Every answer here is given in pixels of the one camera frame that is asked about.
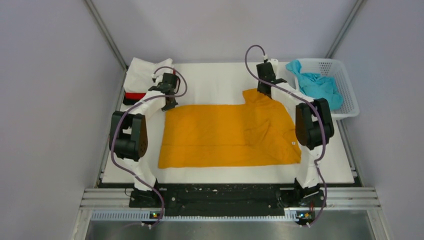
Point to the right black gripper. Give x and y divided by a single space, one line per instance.
258 86

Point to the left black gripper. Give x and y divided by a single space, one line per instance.
169 106

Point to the yellow t-shirt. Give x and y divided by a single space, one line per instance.
259 132

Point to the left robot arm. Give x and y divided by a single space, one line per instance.
128 135

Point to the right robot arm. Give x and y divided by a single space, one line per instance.
313 129

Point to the white folded t-shirt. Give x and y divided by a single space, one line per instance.
139 76

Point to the red folded t-shirt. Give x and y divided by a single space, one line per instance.
134 96

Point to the black folded t-shirt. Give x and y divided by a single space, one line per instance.
129 101

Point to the blue t-shirt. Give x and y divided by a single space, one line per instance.
316 85

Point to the white plastic basket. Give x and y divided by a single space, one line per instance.
332 68

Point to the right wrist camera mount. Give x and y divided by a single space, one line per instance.
273 61

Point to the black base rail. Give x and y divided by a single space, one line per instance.
228 200

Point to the aluminium frame rail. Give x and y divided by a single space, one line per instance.
351 213

